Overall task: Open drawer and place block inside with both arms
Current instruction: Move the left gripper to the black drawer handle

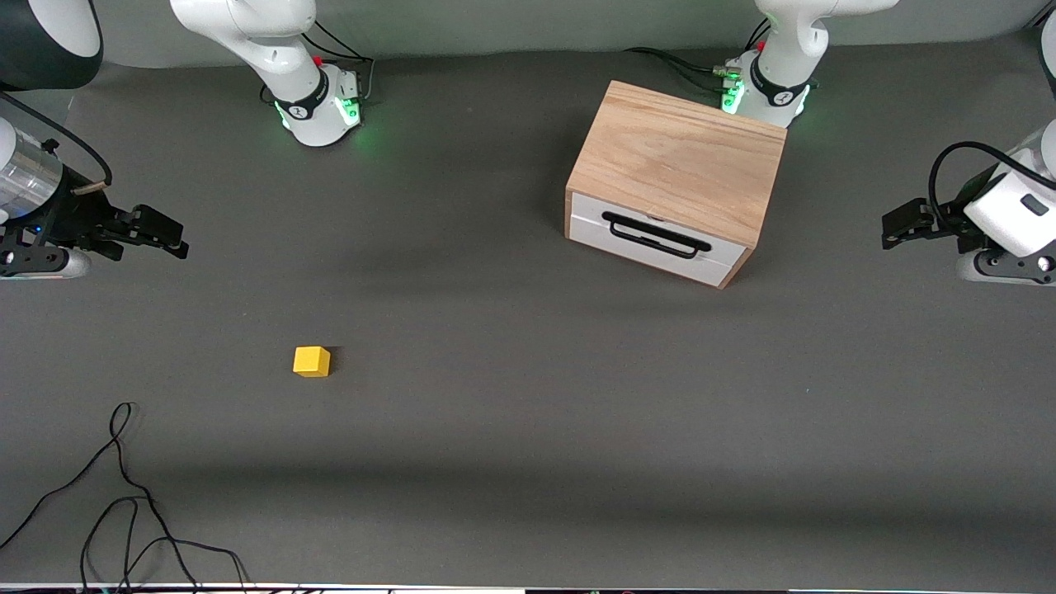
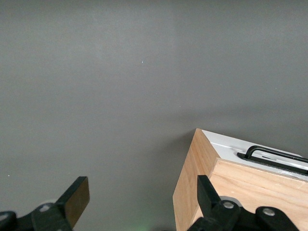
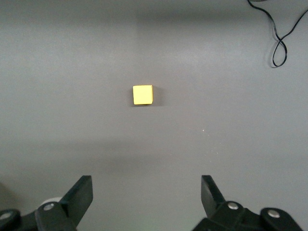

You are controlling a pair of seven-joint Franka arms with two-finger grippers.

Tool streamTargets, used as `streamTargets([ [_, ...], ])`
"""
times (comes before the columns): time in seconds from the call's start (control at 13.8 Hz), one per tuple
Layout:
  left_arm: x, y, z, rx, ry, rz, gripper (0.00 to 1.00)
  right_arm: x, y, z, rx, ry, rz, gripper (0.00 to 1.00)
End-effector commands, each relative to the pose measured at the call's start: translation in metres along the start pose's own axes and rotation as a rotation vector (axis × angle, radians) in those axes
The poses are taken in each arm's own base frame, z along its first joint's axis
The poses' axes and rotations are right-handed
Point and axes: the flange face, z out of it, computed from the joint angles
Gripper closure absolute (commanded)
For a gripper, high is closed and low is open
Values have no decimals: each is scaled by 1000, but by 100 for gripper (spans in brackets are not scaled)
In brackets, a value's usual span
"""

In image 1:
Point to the wooden drawer cabinet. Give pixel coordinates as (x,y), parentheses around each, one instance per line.
(676,157)

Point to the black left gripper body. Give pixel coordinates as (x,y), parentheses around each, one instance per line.
(945,219)

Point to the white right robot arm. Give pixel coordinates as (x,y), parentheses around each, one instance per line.
(272,49)

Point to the wooden drawer with white front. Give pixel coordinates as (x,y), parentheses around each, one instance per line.
(594,219)

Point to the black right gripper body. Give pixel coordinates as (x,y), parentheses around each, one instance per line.
(68,219)

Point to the yellow cube block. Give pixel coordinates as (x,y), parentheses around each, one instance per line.
(311,361)

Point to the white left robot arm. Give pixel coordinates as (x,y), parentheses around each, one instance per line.
(784,45)

